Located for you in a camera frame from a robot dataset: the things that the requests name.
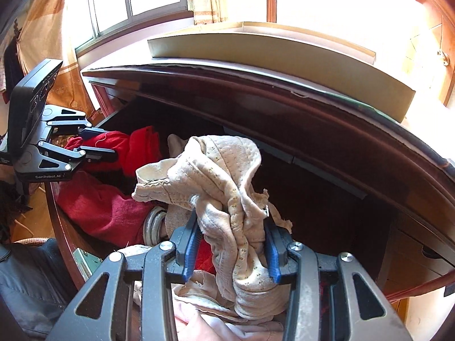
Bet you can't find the pale pink underwear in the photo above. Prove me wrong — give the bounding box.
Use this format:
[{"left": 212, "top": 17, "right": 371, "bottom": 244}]
[{"left": 173, "top": 300, "right": 284, "bottom": 340}]

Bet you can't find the window with dark frame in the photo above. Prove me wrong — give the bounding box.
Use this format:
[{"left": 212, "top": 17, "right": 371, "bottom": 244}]
[{"left": 66, "top": 0, "right": 187, "bottom": 50}]

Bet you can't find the red garment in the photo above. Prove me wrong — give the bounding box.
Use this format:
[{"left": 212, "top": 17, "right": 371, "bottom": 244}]
[{"left": 56, "top": 125, "right": 218, "bottom": 274}]

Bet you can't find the dark wooden drawer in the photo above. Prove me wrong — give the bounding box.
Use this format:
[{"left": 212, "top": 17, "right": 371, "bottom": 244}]
[{"left": 44, "top": 95, "right": 392, "bottom": 292}]

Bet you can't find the dark trousers leg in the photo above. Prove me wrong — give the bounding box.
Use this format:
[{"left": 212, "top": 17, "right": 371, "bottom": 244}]
[{"left": 1, "top": 239, "right": 77, "bottom": 340}]

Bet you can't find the dark wooden dresser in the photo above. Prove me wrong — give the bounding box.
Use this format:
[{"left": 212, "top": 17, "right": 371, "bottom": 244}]
[{"left": 80, "top": 61, "right": 455, "bottom": 303}]

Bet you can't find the beige dotted underwear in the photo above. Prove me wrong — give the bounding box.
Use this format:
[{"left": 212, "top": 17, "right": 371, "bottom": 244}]
[{"left": 133, "top": 136, "right": 292, "bottom": 323}]

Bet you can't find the black camera box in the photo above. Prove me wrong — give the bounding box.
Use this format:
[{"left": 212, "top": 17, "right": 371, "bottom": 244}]
[{"left": 8, "top": 59, "right": 63, "bottom": 159}]

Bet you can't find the shallow cardboard tray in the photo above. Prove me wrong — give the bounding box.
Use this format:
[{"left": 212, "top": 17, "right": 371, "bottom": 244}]
[{"left": 148, "top": 32, "right": 415, "bottom": 122}]

